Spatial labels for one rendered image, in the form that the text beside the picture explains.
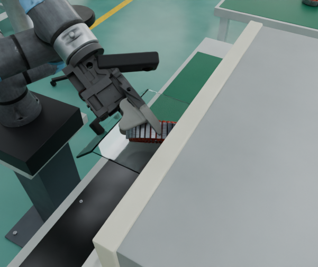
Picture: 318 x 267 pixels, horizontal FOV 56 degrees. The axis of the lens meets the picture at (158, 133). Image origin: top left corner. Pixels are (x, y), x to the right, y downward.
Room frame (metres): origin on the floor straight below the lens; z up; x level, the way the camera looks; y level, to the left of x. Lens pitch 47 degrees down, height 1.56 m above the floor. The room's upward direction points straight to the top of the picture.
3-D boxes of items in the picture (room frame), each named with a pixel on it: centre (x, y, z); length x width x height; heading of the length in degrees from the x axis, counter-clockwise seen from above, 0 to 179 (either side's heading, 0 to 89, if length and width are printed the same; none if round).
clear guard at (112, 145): (0.47, -0.01, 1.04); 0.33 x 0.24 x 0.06; 61
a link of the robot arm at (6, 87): (0.80, 0.50, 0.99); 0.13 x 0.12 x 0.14; 124
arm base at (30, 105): (0.80, 0.50, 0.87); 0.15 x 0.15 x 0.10
